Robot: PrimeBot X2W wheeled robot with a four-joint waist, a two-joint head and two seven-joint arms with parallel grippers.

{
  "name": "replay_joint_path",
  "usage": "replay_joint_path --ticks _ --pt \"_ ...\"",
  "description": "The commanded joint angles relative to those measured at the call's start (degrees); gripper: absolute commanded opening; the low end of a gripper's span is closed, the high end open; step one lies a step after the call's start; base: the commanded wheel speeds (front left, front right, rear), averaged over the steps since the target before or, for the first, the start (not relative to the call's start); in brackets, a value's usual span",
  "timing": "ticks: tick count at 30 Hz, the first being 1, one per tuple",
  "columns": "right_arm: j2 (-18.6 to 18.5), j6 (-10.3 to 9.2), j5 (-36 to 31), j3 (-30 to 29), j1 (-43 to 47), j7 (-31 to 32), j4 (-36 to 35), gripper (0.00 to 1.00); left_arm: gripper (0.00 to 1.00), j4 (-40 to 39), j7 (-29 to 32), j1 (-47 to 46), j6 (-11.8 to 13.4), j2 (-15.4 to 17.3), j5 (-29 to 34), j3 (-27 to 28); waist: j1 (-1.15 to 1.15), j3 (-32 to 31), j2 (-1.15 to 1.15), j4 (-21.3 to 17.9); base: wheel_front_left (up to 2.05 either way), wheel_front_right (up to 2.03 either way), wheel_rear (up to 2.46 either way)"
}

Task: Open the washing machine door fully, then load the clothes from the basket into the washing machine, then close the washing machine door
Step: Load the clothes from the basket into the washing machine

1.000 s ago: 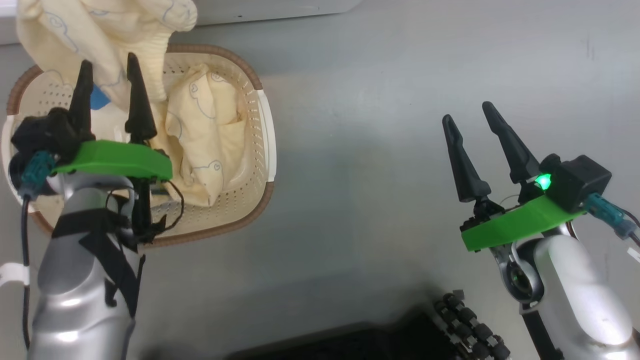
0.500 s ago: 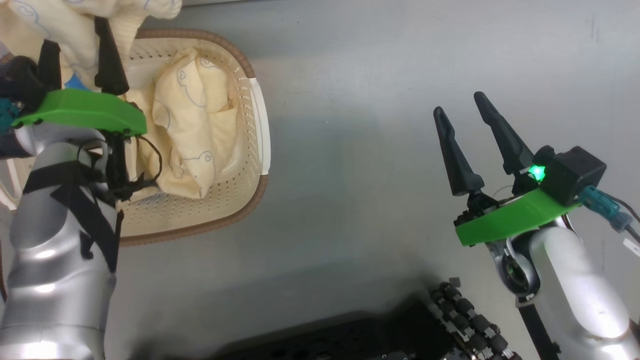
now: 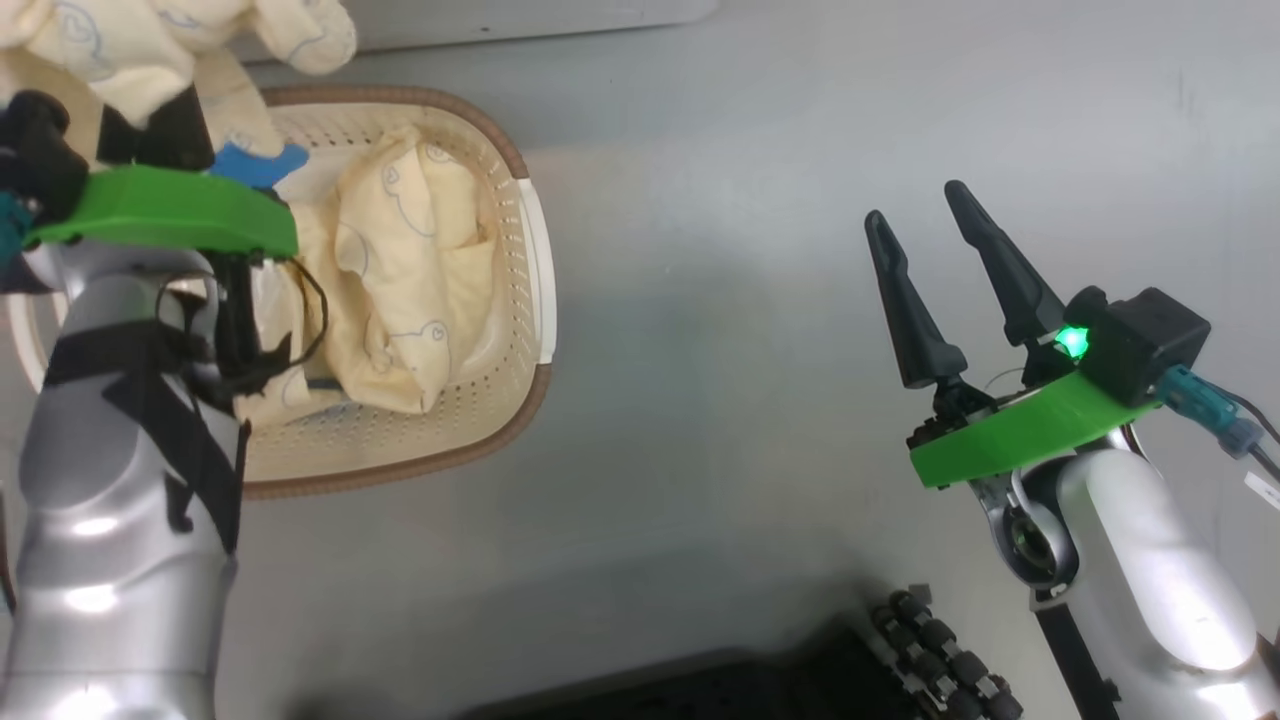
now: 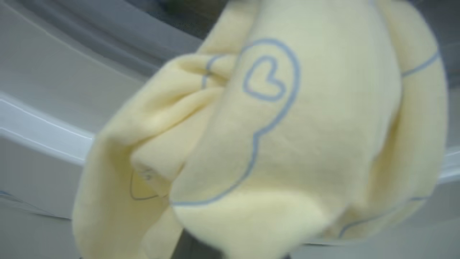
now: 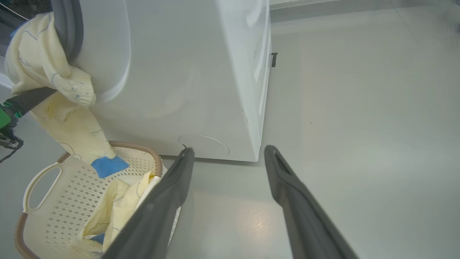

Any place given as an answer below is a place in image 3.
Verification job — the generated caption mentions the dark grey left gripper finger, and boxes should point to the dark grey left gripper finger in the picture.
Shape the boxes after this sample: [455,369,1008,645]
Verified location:
[148,84,217,171]
[97,102,152,169]

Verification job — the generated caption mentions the teal plug right arm cable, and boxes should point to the teal plug right arm cable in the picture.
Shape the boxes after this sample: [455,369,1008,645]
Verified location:
[1160,365,1280,483]

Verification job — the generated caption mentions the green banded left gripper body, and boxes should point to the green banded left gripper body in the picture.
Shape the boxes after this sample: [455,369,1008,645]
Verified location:
[25,163,301,263]

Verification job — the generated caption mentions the black mecanum wheel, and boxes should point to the black mecanum wheel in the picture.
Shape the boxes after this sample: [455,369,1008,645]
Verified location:
[868,588,1027,720]

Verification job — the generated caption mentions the pale yellow printed garment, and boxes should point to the pale yellow printed garment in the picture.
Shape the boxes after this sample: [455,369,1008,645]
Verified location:
[0,0,358,191]
[235,125,499,431]

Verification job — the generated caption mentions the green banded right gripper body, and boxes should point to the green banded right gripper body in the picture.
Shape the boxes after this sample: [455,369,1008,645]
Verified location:
[906,340,1163,490]

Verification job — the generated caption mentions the cream perforated laundry basket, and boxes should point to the cream perforated laundry basket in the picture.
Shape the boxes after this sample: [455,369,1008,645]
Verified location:
[5,85,558,501]

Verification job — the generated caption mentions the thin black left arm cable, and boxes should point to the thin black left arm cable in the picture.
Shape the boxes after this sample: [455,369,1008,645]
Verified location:
[155,255,331,396]

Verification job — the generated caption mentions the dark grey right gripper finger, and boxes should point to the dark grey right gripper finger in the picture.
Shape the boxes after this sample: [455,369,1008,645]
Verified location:
[944,179,1068,349]
[865,209,969,392]

